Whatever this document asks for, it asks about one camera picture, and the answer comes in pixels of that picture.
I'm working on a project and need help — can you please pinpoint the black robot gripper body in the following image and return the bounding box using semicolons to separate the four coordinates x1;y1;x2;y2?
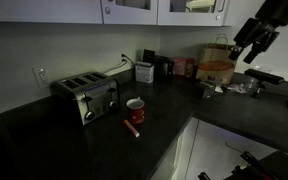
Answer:
249;25;281;53

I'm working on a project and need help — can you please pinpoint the orange marker with white cap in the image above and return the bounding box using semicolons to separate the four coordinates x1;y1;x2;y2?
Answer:
123;119;141;138

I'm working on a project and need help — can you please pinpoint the red mug with white rim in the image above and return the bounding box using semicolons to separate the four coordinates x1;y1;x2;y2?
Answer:
126;96;146;125

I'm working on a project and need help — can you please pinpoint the clear plastic cup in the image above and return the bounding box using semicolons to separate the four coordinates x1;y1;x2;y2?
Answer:
245;75;258;91

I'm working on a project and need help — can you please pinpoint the crumpled clear plastic wrapper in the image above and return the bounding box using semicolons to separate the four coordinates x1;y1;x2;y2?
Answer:
227;83;248;94

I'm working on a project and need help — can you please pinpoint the small dark box on counter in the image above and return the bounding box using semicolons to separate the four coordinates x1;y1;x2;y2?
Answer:
197;81;224;100

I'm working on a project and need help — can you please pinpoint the pink carton box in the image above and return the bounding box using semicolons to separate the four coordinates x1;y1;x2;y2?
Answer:
172;57;195;78

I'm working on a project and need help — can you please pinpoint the glass-front upper cabinet door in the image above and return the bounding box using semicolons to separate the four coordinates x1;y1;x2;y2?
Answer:
100;0;159;26
157;0;232;27

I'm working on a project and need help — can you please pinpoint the black coffee appliance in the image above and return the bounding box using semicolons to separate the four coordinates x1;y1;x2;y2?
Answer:
153;55;174;80

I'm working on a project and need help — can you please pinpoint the white printed carton box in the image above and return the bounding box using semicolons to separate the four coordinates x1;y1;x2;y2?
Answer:
134;61;155;84

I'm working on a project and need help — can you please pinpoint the white lower cabinet door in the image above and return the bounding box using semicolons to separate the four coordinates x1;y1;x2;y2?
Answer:
170;117;279;180

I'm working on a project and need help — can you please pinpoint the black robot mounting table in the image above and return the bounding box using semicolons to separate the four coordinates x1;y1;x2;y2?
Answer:
223;150;288;180

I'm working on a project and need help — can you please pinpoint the stainless steel four-slot toaster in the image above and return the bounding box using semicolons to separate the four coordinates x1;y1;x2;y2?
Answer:
50;71;121;126

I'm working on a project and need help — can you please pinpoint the plain white upper cabinet door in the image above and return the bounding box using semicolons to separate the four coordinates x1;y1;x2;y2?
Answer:
0;0;104;25

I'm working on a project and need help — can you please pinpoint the brown paper bag with handles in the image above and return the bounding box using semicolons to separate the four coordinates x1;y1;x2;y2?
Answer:
196;33;238;86

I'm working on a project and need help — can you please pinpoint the black camera on stand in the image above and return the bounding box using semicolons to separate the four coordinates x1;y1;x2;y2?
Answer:
244;68;285;100

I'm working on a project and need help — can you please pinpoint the black clamp with red handle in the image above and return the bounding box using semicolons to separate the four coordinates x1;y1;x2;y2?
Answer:
231;150;278;180
197;171;212;180

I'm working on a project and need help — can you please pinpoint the white wall outlet with plugs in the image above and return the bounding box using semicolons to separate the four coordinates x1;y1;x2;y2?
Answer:
119;53;128;66

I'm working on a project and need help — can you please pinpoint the black toaster power cable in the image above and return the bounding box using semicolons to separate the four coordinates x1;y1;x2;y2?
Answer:
103;53;136;75

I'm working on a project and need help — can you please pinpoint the white empty wall outlet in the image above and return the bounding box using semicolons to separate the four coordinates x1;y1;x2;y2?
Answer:
32;65;50;89

